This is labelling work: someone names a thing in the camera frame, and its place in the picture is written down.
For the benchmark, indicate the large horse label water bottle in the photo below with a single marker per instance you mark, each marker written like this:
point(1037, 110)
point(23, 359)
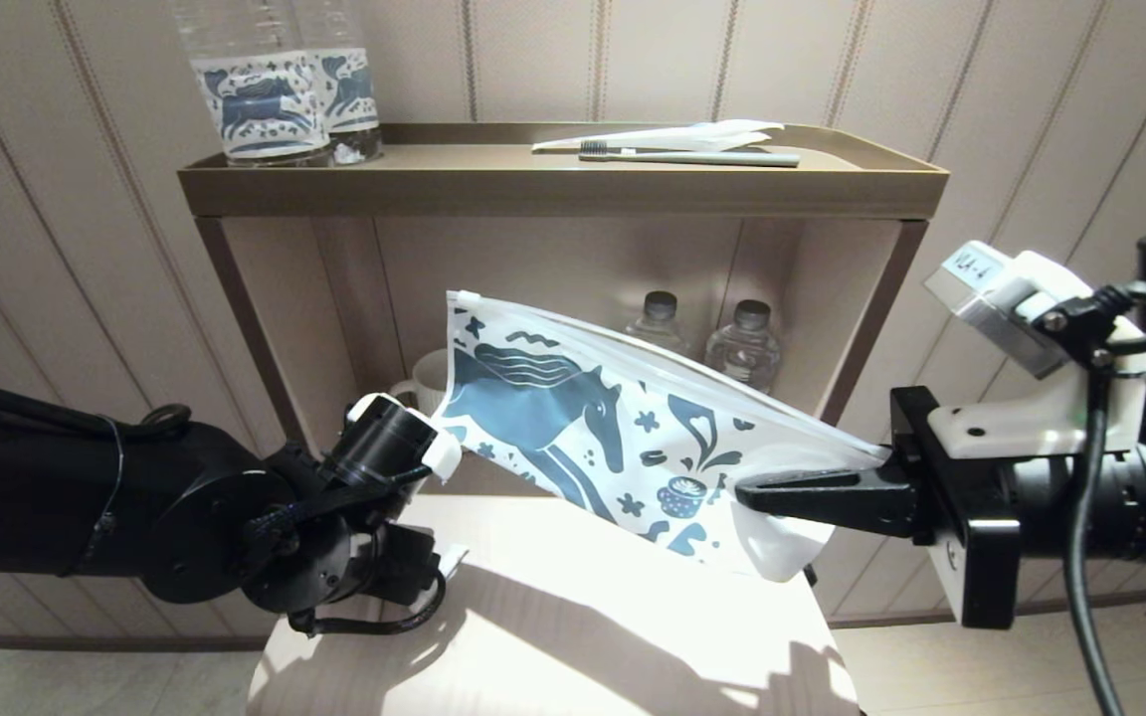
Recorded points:
point(260, 99)
point(354, 89)

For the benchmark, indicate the small clear water bottle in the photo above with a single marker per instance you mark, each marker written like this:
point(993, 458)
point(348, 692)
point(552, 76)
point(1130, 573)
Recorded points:
point(660, 318)
point(744, 348)

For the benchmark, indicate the white paper wrapper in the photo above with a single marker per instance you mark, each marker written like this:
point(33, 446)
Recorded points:
point(702, 136)

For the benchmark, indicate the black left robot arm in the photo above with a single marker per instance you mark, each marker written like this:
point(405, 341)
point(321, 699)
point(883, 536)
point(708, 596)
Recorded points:
point(36, 497)

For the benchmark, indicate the pale green toothbrush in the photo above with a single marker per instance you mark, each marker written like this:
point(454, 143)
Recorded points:
point(712, 158)

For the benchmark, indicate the white right camera bracket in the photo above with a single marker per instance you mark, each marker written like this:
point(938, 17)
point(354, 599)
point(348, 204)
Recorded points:
point(1031, 428)

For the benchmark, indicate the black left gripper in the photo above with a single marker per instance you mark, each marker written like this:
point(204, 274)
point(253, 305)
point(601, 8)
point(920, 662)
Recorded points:
point(404, 567)

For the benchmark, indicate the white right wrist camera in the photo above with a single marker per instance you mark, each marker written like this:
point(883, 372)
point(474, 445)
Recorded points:
point(991, 298)

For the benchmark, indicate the white ribbed mug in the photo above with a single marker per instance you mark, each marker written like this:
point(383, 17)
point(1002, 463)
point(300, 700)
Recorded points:
point(431, 376)

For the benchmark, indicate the blue horse print pouch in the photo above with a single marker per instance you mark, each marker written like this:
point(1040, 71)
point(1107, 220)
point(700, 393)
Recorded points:
point(573, 418)

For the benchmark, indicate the brown shelf unit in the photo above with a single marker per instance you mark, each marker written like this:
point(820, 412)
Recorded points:
point(533, 189)

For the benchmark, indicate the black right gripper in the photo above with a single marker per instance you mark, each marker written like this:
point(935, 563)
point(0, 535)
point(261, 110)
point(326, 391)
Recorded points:
point(971, 557)

